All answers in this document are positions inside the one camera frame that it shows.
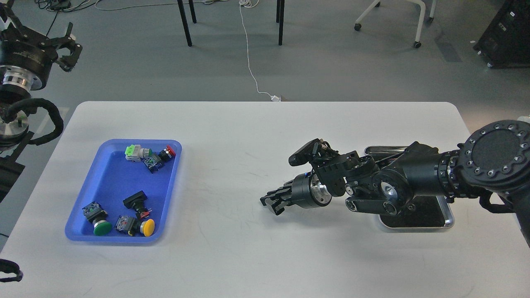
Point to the yellow push button switch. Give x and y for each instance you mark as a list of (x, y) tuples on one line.
[(132, 226)]

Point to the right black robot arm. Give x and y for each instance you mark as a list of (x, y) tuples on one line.
[(492, 165)]

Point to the red push button switch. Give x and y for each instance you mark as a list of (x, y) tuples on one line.
[(167, 153)]

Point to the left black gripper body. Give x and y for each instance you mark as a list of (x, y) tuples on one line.
[(25, 62)]

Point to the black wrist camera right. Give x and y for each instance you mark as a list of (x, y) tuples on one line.
[(304, 154)]

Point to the blue plastic tray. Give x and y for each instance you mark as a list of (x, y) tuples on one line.
[(111, 179)]

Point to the silver metal tray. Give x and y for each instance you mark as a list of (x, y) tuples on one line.
[(423, 214)]

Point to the black table leg left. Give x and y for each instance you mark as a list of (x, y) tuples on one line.
[(184, 19)]

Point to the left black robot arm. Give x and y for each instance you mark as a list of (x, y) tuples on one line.
[(16, 106)]

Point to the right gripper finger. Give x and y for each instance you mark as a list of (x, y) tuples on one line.
[(284, 191), (277, 205)]

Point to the blue grey switch block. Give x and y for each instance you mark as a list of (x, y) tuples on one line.
[(153, 163)]

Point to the green mushroom push button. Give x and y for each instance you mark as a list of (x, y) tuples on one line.
[(96, 215)]

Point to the black table leg right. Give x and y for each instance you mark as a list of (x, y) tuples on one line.
[(280, 5)]

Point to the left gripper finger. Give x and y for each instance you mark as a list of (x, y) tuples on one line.
[(12, 28), (51, 47)]

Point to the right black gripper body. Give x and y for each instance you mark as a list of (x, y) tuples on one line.
[(308, 192)]

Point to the black square switch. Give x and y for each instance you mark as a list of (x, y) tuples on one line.
[(136, 202)]

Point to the black table leg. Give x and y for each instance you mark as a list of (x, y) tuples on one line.
[(184, 19), (280, 5)]

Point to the green white push button switch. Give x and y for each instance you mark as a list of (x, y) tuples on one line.
[(137, 153)]

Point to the black equipment case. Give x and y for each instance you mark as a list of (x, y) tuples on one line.
[(506, 41)]

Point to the white office chair base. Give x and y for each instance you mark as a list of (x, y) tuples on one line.
[(407, 18)]

